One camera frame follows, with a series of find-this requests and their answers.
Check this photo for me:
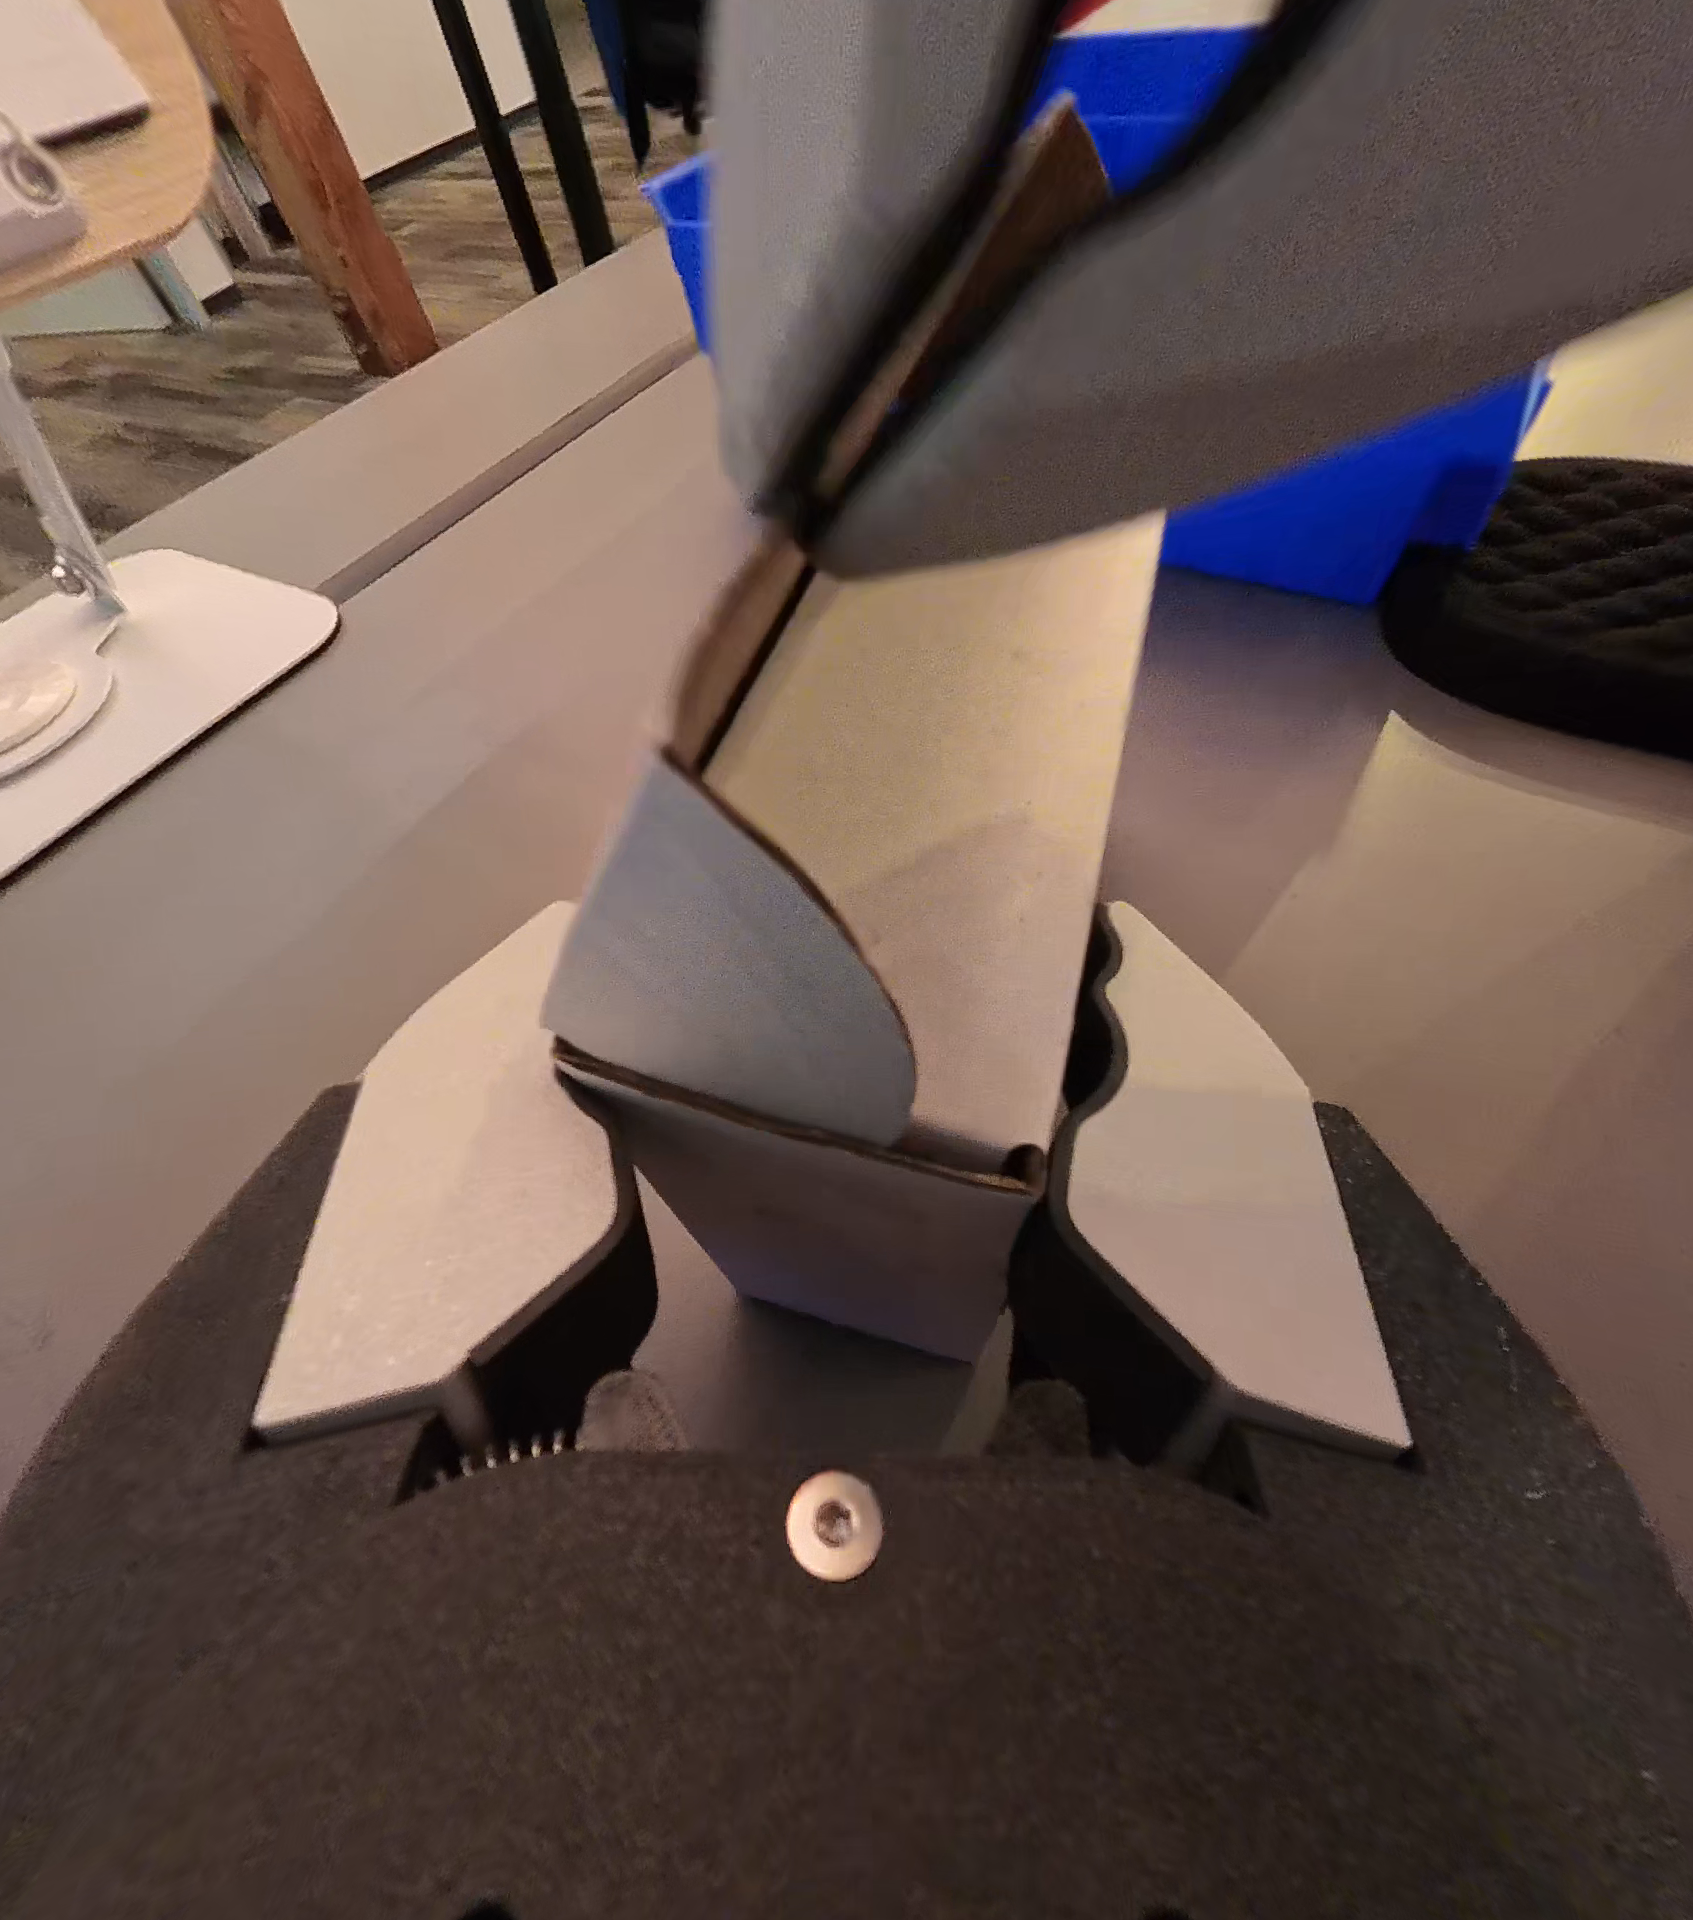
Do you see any black metal pole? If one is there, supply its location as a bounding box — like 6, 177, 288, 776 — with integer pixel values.
430, 0, 561, 294
509, 0, 618, 269

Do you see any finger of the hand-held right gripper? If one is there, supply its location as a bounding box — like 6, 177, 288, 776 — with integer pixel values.
709, 0, 1073, 519
786, 0, 1693, 579

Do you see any wooden beam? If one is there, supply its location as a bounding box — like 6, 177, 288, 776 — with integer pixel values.
168, 0, 442, 378

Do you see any blue plastic bin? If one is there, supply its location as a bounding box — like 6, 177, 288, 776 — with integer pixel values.
637, 0, 1557, 605

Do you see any printed instruction sheet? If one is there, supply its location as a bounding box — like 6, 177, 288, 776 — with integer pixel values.
0, 0, 153, 152

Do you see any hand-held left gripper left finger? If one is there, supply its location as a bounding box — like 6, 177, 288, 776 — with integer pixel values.
249, 899, 660, 1453

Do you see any white cardboard mailer box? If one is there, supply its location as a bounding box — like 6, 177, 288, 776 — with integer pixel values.
542, 92, 1170, 1360

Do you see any black office chair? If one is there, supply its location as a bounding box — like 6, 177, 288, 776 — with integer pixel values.
582, 0, 717, 167

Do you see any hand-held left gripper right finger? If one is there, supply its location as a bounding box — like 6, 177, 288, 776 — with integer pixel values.
1008, 899, 1419, 1470

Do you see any black mat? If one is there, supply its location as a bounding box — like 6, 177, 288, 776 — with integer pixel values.
1382, 456, 1693, 785

